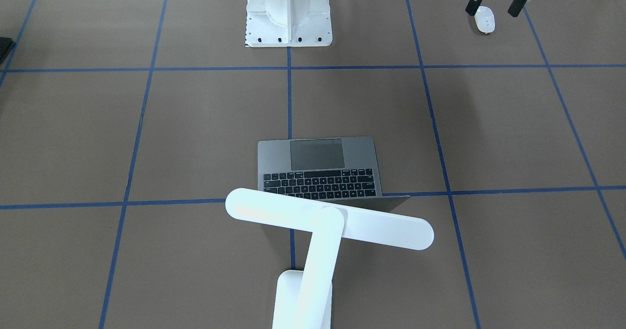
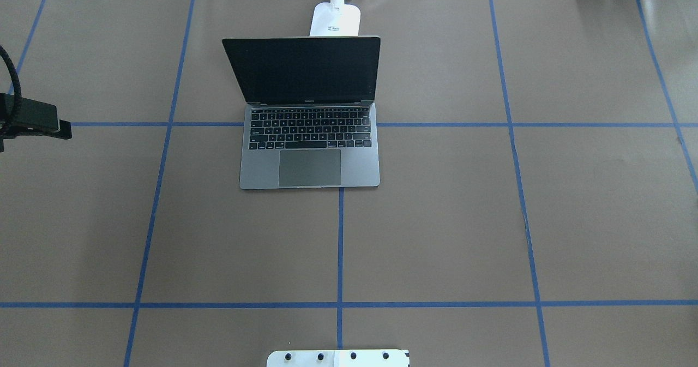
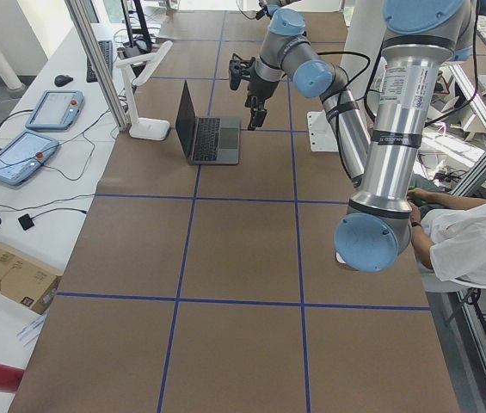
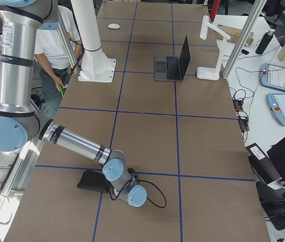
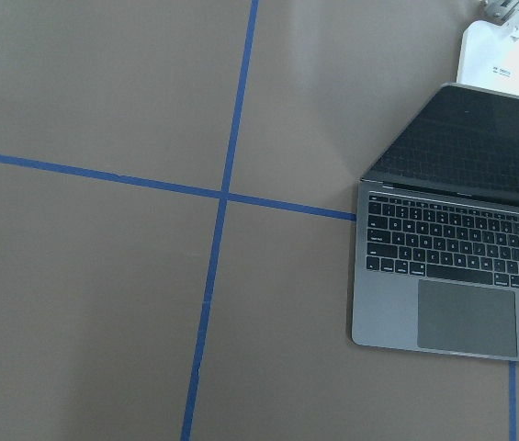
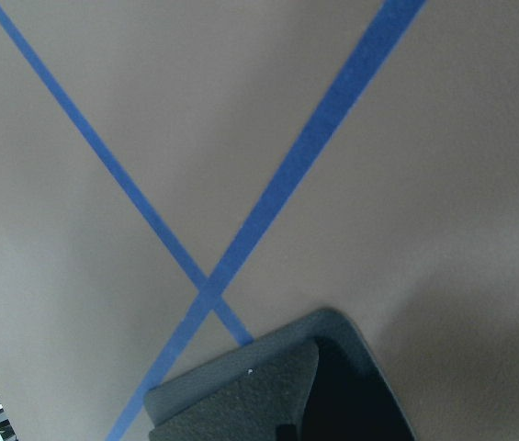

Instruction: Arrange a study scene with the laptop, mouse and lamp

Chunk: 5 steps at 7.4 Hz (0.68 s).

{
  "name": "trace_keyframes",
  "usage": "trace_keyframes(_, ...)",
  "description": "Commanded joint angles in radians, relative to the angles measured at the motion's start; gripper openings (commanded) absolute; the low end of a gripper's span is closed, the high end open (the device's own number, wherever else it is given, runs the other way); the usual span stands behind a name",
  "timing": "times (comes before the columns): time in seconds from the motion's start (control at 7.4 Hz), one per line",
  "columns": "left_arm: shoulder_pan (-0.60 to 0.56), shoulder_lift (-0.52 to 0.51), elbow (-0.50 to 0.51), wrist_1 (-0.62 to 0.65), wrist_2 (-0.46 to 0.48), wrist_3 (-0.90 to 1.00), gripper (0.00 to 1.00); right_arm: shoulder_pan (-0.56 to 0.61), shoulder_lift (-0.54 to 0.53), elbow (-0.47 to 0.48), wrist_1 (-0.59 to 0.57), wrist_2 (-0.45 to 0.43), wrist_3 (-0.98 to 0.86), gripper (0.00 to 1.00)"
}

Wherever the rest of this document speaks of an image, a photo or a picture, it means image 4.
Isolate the grey laptop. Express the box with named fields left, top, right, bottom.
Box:
left=154, top=35, right=191, bottom=81

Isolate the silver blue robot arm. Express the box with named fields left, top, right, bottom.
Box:
left=0, top=1, right=147, bottom=207

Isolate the black mouse pad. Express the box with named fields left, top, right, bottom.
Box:
left=77, top=170, right=109, bottom=193

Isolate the white desk lamp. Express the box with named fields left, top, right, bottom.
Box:
left=196, top=15, right=232, bottom=81

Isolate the white computer mouse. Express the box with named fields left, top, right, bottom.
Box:
left=108, top=23, right=120, bottom=29

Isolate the orange black usb hub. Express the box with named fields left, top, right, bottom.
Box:
left=233, top=100, right=243, bottom=112

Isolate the person in white shirt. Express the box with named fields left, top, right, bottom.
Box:
left=34, top=5, right=84, bottom=119

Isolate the small black square puck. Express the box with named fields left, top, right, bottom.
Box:
left=241, top=49, right=249, bottom=55

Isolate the brown cardboard box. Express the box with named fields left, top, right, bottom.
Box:
left=217, top=25, right=254, bottom=46

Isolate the red cylinder bottle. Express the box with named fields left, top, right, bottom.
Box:
left=209, top=0, right=220, bottom=22

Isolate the far blue teach pendant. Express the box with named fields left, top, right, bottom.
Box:
left=260, top=63, right=285, bottom=92

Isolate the black water bottle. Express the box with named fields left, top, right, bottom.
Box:
left=255, top=29, right=275, bottom=54

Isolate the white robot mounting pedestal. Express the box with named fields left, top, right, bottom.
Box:
left=71, top=0, right=117, bottom=83

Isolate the aluminium frame post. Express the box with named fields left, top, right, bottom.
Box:
left=222, top=0, right=267, bottom=79

